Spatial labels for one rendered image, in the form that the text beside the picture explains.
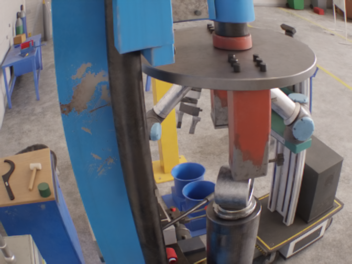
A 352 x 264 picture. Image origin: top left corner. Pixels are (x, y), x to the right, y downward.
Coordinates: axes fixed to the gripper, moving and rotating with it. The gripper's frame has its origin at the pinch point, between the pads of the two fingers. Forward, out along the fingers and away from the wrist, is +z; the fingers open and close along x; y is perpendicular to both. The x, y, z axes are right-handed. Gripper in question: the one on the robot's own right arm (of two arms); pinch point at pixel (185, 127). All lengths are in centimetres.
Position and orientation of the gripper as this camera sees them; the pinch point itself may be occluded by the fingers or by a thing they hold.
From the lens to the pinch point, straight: 257.6
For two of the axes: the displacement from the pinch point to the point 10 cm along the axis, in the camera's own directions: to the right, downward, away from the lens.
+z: -2.1, 9.7, 1.4
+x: -5.6, -2.3, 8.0
